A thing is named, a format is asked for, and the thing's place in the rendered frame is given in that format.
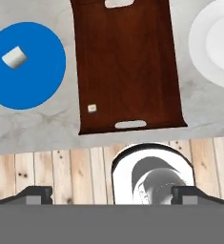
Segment white marshmallow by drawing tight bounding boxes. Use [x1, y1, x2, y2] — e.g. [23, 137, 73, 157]
[1, 45, 29, 70]

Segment blue round plate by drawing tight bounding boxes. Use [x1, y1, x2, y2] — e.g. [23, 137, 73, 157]
[0, 21, 67, 111]

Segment white round plate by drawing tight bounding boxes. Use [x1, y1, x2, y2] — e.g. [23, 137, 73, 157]
[188, 0, 224, 91]

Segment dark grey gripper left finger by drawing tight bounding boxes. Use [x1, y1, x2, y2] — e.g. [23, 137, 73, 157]
[0, 186, 53, 206]

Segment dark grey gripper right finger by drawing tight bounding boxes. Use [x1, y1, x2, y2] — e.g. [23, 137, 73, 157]
[171, 185, 224, 206]

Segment dark brown wooden tray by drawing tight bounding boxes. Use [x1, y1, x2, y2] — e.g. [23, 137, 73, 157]
[70, 0, 189, 136]

